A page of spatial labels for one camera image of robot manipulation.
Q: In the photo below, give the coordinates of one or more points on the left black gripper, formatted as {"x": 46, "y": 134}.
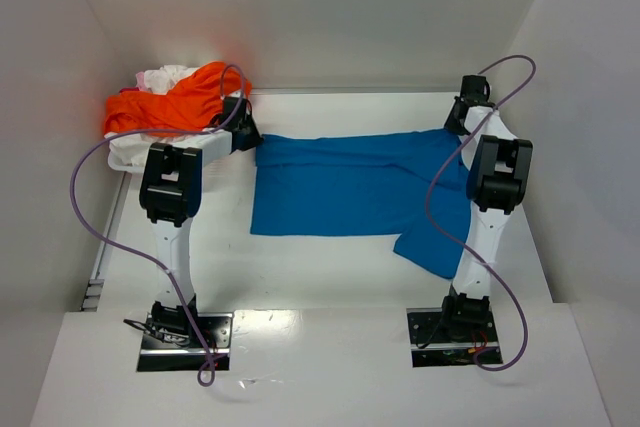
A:
{"x": 248, "y": 132}

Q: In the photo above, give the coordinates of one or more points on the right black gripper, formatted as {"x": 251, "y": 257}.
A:
{"x": 455, "y": 119}

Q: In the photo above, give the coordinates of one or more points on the blue t shirt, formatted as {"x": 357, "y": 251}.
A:
{"x": 401, "y": 184}

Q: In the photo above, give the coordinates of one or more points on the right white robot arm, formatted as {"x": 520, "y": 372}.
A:
{"x": 496, "y": 186}

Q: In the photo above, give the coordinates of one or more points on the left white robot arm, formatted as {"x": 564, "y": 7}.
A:
{"x": 171, "y": 193}

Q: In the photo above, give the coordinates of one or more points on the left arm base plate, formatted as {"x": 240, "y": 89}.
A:
{"x": 168, "y": 350}

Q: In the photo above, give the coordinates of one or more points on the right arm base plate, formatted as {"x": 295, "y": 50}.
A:
{"x": 433, "y": 344}

